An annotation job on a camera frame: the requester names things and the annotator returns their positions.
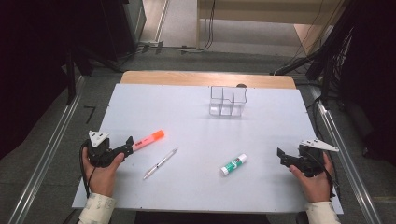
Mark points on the light wooden furniture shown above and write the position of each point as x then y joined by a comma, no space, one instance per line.
249,11

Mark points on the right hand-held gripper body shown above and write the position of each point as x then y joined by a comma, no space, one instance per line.
311,161

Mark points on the small dark round object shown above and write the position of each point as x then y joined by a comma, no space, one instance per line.
241,85

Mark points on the black stand leg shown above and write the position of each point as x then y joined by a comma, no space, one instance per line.
71,81

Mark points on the clear plastic organizer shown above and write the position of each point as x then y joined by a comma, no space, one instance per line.
227,109

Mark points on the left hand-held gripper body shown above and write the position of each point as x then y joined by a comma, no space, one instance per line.
99,154

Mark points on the person's right hand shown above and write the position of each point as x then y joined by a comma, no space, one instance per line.
317,188

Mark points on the person's left hand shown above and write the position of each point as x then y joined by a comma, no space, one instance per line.
101,180

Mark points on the silver pen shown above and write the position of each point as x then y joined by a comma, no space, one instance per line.
160,163

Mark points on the aluminium rail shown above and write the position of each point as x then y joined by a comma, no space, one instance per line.
346,165
46,155

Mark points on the black equipment rack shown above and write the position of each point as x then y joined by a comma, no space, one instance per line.
367,62

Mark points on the green and white glue stick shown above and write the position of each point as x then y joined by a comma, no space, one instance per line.
233,165

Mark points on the black cabinet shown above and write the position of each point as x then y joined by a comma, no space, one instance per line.
124,25

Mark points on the orange highlighter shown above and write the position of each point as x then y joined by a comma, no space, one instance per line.
148,140

